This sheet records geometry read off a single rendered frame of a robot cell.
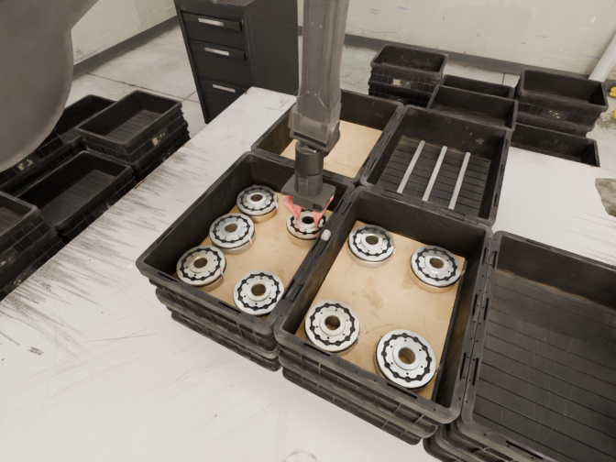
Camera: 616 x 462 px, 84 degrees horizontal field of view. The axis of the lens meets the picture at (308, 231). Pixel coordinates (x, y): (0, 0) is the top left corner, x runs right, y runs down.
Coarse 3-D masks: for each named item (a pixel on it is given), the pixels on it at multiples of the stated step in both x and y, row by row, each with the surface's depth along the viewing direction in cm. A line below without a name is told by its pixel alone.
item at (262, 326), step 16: (240, 160) 84; (272, 160) 84; (224, 176) 80; (208, 192) 76; (192, 208) 73; (336, 208) 73; (176, 224) 70; (160, 240) 68; (320, 240) 68; (144, 256) 65; (144, 272) 63; (160, 272) 63; (176, 288) 61; (192, 288) 60; (288, 288) 61; (208, 304) 59; (240, 320) 57; (256, 320) 56; (272, 320) 56
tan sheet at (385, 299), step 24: (408, 240) 80; (336, 264) 76; (336, 288) 72; (360, 288) 72; (384, 288) 72; (408, 288) 72; (456, 288) 72; (360, 312) 68; (384, 312) 68; (408, 312) 68; (432, 312) 68; (360, 336) 65; (432, 336) 65; (360, 360) 62; (408, 360) 62; (432, 384) 59
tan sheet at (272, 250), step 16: (256, 224) 84; (272, 224) 84; (208, 240) 80; (256, 240) 80; (272, 240) 80; (288, 240) 80; (240, 256) 77; (256, 256) 77; (272, 256) 77; (288, 256) 77; (304, 256) 77; (176, 272) 74; (240, 272) 74; (288, 272) 74; (224, 288) 72
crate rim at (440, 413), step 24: (384, 192) 76; (456, 216) 72; (312, 264) 64; (480, 264) 64; (480, 288) 60; (288, 312) 57; (288, 336) 55; (336, 360) 52; (384, 384) 50; (456, 384) 50; (432, 408) 48; (456, 408) 48
